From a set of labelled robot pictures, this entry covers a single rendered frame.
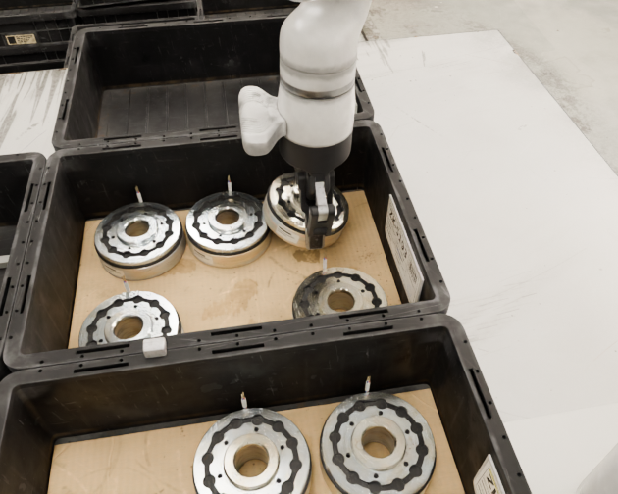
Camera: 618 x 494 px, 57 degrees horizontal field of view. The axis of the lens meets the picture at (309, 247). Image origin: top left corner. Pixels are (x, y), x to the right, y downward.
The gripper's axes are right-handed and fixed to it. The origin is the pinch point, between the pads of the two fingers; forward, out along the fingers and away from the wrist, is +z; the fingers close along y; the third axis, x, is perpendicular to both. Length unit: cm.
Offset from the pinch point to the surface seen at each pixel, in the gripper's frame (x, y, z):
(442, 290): -9.9, -16.2, -6.2
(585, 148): -55, 28, 16
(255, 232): 6.7, 0.1, 1.2
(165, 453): 17.2, -24.0, 4.2
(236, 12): 4, 135, 40
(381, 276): -7.5, -6.1, 3.9
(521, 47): -128, 184, 87
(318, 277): 0.3, -7.5, 1.2
